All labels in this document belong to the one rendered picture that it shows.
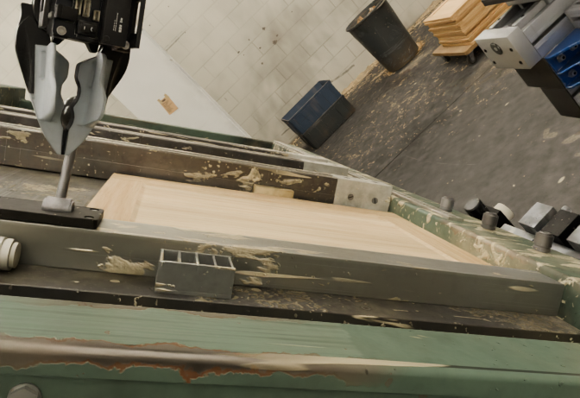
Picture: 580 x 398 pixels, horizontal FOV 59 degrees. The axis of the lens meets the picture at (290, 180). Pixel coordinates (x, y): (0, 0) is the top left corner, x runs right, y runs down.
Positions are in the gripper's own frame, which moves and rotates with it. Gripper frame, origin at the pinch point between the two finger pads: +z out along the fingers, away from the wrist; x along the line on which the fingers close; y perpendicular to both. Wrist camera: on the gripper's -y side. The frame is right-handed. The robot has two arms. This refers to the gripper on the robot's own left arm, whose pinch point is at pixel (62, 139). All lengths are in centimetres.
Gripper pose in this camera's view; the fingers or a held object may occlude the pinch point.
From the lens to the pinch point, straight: 49.7
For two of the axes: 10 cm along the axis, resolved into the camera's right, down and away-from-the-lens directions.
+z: -1.8, 9.8, 1.2
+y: 5.3, 2.0, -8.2
